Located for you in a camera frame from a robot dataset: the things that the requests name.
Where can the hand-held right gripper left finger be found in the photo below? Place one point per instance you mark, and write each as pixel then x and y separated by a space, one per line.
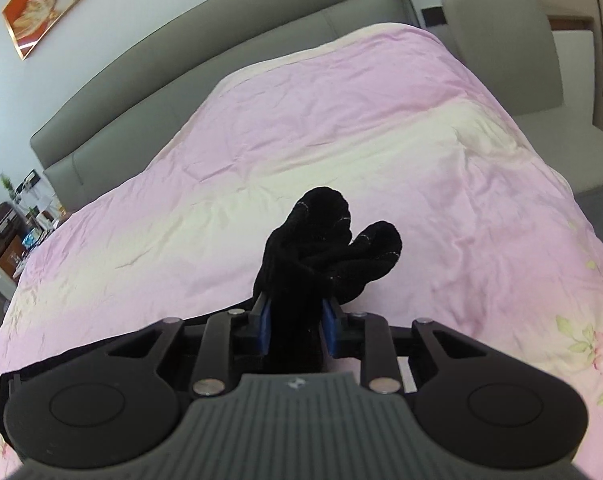
pixel 264 325

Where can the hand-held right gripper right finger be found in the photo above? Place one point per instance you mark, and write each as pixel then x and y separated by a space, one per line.
pixel 332 327

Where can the black pants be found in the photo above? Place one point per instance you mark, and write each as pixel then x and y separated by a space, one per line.
pixel 311 255

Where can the pink floral bed blanket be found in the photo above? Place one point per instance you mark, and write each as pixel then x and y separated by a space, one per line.
pixel 331 160

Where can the cluttered bedside table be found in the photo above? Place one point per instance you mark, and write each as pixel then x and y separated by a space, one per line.
pixel 29 240

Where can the grey upholstered bed headboard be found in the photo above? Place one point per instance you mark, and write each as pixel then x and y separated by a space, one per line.
pixel 191 65

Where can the small green plant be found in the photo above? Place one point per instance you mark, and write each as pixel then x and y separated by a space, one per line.
pixel 7 185

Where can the grey upholstered armchair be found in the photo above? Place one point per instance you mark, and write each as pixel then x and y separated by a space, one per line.
pixel 521 60

